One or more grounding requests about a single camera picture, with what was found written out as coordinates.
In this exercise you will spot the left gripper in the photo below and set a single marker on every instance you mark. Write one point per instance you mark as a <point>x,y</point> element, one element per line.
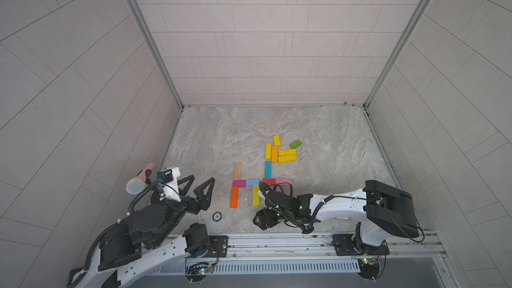
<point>201,202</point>

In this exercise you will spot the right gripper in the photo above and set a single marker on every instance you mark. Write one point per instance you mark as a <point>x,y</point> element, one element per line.
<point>264,216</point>

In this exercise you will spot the pink block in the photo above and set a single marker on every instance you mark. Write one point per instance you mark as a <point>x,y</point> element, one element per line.
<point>281,181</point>

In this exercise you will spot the red block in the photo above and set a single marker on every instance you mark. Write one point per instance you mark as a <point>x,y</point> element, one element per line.
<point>269,181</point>

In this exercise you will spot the magenta block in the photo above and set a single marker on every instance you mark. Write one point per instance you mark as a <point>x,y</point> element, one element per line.
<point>239,183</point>

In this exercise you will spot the natural wood block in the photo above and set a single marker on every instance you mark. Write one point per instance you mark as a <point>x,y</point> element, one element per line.
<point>237,171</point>

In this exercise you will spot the light blue block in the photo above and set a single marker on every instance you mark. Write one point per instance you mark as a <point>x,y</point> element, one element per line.
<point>252,182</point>

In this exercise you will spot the teal block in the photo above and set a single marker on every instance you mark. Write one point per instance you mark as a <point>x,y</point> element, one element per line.
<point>268,169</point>

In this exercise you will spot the amber orange block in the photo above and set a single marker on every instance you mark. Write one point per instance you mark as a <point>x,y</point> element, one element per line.
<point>274,154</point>

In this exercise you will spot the green block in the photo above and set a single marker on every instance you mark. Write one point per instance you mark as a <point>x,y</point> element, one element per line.
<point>295,144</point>

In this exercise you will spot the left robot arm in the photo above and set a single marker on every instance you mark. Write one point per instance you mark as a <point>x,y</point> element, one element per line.
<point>136,245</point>

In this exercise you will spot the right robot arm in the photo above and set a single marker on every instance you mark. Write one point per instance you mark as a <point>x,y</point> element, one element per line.
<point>382,211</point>

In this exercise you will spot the small yellow block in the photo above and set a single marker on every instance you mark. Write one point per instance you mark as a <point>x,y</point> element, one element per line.
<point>276,140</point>

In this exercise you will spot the left circuit board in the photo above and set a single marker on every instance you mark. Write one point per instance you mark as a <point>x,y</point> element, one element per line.
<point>198,272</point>

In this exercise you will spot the circuit board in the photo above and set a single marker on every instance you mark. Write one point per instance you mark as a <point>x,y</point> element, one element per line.
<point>370,268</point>
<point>198,272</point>

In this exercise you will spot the right circuit board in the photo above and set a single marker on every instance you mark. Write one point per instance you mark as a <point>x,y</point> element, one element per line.
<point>370,268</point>

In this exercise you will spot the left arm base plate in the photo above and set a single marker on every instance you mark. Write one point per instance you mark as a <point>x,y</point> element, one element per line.
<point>218,246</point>

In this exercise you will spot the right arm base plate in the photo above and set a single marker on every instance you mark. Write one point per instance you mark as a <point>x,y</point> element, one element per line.
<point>349,245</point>

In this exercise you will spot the aluminium mounting rail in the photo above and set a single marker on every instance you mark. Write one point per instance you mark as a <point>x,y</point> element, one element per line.
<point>268,246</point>

